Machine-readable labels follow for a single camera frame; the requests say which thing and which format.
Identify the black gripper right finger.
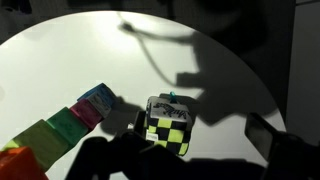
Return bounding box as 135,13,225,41
244,112,320,180

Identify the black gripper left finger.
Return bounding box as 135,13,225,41
64,130,158,180

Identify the magenta tower block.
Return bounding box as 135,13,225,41
69,98,104,131

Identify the green tower block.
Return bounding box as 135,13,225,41
45,106,89,146

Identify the blue grey tower block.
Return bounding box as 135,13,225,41
77,82,118,118

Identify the yellow-green tower block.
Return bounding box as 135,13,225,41
1,118,69,173

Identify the orange tower block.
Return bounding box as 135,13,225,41
0,145,49,180

